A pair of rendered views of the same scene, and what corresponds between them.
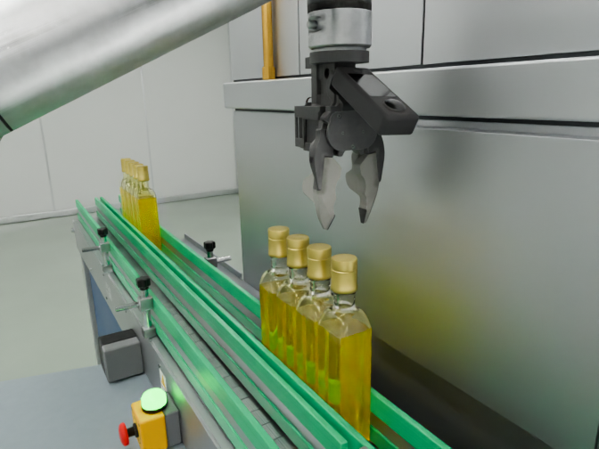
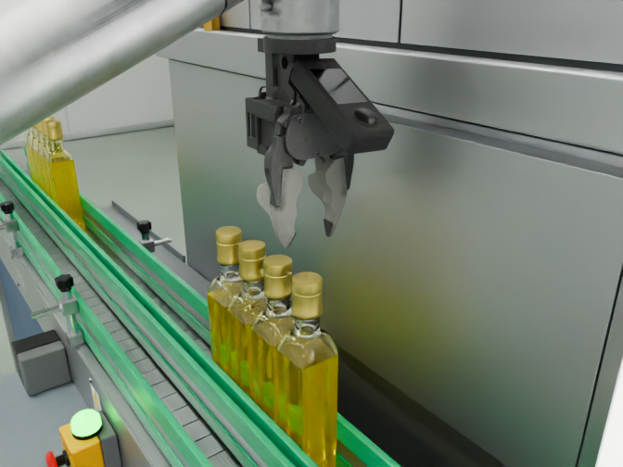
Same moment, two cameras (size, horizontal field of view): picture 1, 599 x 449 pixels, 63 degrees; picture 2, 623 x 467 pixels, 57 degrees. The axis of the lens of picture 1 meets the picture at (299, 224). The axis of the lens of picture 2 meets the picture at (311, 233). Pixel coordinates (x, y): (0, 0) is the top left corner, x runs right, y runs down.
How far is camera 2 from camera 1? 0.09 m
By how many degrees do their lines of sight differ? 10
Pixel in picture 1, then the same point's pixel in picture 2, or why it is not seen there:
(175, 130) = not seen: hidden behind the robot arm
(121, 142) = not seen: hidden behind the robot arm
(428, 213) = (403, 222)
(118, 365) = (39, 376)
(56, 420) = not seen: outside the picture
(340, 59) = (300, 51)
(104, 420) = (27, 444)
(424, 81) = (401, 68)
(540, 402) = (518, 436)
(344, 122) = (306, 126)
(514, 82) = (505, 87)
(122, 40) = (24, 99)
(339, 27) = (298, 12)
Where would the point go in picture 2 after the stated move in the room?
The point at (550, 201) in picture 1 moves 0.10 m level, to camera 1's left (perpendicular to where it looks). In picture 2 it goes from (538, 230) to (431, 234)
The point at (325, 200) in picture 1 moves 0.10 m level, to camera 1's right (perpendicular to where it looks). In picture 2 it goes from (285, 218) to (381, 214)
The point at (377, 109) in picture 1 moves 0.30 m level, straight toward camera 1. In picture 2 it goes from (346, 123) to (346, 292)
